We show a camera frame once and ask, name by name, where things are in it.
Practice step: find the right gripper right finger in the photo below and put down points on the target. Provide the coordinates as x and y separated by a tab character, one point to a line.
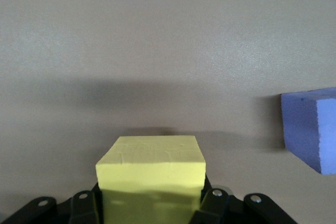
218	208

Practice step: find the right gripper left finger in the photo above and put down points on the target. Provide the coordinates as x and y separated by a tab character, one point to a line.
78	208

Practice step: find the yellow foam cube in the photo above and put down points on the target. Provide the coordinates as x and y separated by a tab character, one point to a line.
149	171

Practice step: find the purple foam cube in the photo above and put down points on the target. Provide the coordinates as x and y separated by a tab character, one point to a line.
302	129

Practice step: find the brown table mat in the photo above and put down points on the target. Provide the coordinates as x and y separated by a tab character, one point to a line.
157	37

